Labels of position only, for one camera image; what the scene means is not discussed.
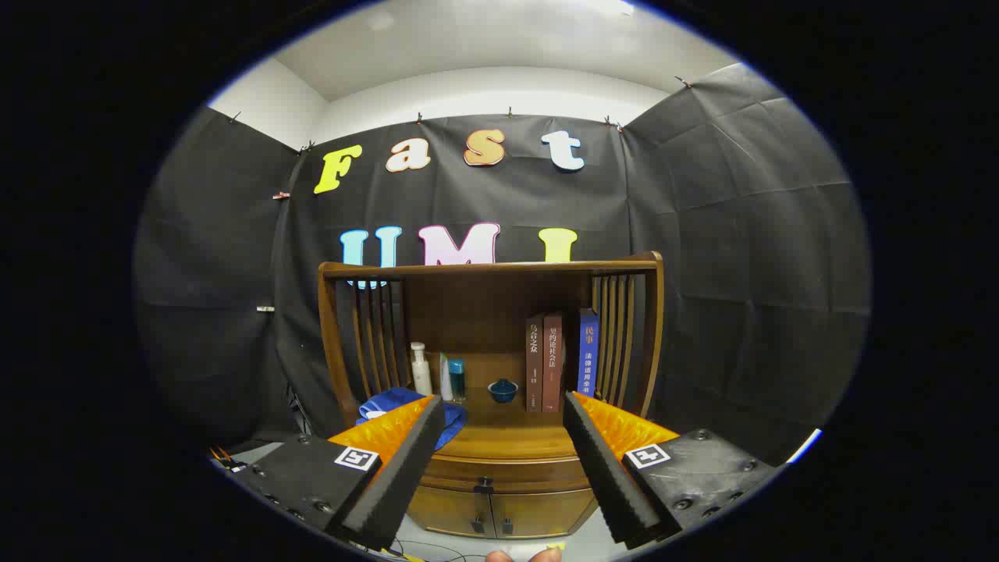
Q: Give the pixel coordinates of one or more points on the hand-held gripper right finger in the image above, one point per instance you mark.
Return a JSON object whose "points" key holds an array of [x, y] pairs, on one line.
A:
{"points": [[605, 476]]}

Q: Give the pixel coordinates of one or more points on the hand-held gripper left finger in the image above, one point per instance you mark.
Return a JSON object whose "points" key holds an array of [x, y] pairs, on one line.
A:
{"points": [[406, 476]]}

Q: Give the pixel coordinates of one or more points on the wooden drawer with black knob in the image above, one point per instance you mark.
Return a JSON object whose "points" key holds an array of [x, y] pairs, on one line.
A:
{"points": [[531, 474]]}

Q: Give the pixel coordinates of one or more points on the wooden cabinet door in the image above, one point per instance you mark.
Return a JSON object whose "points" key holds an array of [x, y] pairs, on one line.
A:
{"points": [[538, 511], [453, 511]]}

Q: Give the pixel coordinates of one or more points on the wooden countertop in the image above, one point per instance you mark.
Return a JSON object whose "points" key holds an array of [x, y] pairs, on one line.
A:
{"points": [[507, 433]]}

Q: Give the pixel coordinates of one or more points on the wooden cabinet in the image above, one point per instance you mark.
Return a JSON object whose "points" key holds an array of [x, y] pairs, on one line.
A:
{"points": [[484, 312]]}

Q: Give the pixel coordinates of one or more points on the folded blue towel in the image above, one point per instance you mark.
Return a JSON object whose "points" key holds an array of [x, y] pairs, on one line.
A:
{"points": [[386, 404]]}

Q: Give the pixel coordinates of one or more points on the white pump bottle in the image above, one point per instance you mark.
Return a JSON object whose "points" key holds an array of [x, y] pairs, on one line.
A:
{"points": [[421, 378]]}

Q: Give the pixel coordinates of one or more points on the white green tube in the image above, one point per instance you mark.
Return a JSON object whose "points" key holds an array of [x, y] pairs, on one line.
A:
{"points": [[444, 382]]}

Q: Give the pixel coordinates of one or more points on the teal bottle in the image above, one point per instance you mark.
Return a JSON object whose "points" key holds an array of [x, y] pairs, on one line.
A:
{"points": [[457, 378]]}

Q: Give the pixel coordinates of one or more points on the blue book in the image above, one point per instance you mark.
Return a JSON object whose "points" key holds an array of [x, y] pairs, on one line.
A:
{"points": [[588, 359]]}

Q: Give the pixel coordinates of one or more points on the reddish brown book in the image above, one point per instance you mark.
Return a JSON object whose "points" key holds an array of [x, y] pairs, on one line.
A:
{"points": [[552, 367]]}

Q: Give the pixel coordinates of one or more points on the blue lidded teacup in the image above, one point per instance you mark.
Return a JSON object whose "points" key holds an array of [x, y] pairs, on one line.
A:
{"points": [[503, 393]]}

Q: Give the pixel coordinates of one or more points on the dark brown book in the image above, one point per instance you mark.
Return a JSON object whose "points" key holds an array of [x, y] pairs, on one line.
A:
{"points": [[535, 367]]}

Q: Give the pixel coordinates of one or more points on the black backdrop cloth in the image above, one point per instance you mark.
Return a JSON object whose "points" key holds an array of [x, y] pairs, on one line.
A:
{"points": [[741, 234]]}

